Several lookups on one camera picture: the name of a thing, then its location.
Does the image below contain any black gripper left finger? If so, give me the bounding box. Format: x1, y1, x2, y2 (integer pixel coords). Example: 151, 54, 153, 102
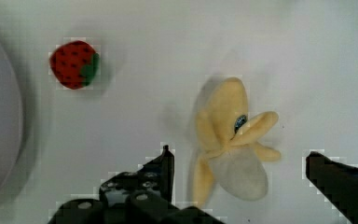
48, 145, 224, 224

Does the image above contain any red plush strawberry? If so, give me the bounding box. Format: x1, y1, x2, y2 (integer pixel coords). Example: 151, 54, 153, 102
49, 40, 100, 90

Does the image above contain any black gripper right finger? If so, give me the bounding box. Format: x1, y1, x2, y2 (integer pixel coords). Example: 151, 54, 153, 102
305, 151, 358, 224

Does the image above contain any yellow plush banana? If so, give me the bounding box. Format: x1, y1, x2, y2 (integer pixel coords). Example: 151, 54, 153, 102
192, 77, 281, 207

